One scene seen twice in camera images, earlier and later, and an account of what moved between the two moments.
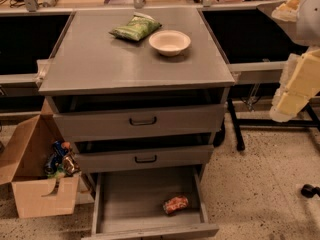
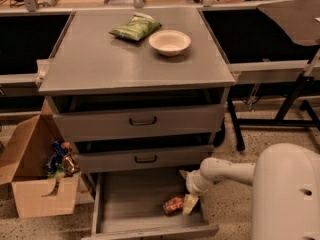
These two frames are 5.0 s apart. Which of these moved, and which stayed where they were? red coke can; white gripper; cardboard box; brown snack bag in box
Moved: white gripper
Stayed: red coke can; brown snack bag in box; cardboard box
